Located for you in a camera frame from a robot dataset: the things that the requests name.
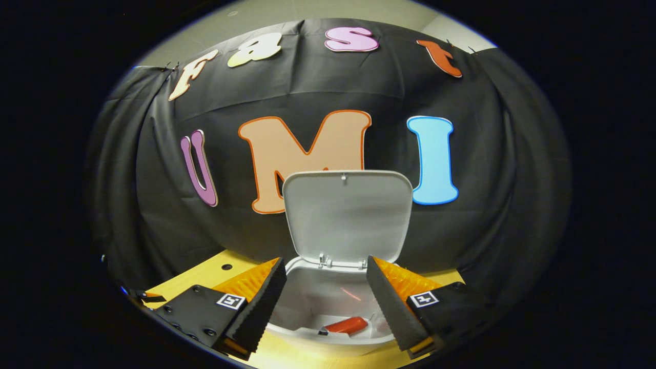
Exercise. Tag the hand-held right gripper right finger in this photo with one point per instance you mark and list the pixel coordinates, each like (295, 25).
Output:
(392, 307)

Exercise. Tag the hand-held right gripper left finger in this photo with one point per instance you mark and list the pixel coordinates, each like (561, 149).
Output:
(261, 307)

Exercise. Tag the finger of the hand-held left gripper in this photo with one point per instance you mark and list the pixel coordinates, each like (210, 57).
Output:
(148, 296)

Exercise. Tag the red pop can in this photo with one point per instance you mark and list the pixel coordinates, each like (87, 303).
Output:
(346, 325)

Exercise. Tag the grey desktop garbage bin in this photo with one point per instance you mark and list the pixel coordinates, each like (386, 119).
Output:
(348, 220)

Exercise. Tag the wooden desktop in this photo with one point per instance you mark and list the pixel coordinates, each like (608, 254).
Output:
(195, 279)

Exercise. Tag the black backdrop cloth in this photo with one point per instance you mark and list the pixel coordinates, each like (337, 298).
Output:
(154, 205)

